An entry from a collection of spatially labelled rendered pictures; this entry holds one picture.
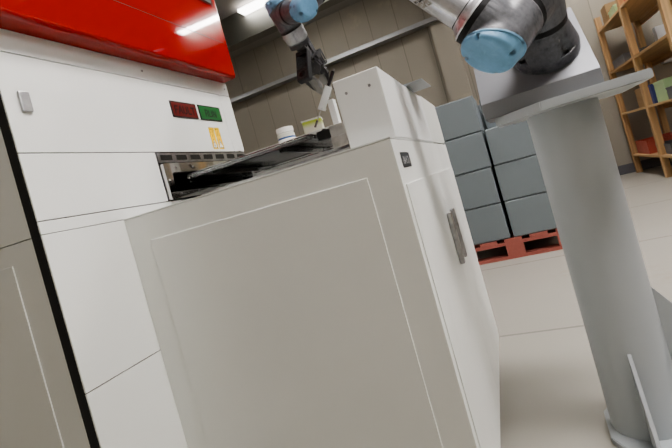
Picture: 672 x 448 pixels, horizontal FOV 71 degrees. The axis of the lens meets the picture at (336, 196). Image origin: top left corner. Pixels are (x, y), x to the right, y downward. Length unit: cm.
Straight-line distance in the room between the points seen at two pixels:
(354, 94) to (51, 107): 61
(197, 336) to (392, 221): 50
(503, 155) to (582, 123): 218
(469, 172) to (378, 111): 255
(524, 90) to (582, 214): 31
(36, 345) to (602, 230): 119
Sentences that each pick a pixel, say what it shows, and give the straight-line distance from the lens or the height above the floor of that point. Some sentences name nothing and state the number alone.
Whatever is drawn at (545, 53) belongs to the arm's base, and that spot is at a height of 92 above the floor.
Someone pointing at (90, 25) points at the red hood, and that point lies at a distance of 122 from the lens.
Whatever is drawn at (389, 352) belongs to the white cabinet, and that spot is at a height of 44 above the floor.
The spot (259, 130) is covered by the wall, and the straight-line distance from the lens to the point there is 810.
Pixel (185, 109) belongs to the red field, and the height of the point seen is 110.
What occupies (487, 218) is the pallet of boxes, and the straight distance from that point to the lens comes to 340.
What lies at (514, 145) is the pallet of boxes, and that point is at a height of 74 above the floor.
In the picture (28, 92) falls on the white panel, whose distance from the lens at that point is 109.
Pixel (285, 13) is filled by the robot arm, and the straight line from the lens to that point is 151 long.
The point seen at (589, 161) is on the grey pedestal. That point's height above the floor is 66.
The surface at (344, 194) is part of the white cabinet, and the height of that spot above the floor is 74.
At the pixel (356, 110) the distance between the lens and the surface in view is 92.
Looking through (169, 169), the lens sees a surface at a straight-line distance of 128.
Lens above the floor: 75
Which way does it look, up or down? level
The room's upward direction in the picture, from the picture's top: 16 degrees counter-clockwise
